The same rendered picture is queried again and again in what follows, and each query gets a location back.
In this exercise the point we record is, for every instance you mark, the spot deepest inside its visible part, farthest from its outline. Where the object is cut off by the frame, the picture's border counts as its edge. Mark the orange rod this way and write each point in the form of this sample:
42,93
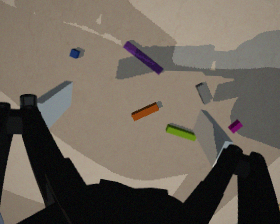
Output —
145,111

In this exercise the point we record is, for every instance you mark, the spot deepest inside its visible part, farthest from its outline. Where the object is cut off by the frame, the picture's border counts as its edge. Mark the lime green rod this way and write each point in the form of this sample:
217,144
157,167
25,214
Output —
180,132

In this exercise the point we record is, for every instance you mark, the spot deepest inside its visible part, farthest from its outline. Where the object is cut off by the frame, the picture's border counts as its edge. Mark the small magenta block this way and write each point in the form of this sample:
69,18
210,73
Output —
235,126

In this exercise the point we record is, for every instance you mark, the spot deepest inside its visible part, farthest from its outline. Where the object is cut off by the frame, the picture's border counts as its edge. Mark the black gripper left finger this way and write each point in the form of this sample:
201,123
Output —
57,178

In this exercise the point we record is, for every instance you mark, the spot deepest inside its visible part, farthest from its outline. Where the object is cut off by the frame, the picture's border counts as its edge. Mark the purple rod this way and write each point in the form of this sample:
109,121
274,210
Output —
143,57

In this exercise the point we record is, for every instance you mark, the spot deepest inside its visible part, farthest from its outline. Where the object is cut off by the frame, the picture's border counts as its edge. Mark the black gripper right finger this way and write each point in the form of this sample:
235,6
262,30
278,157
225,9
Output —
257,202

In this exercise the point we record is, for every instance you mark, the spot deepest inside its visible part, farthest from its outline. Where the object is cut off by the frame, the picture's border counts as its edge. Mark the grey rod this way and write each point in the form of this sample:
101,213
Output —
203,93

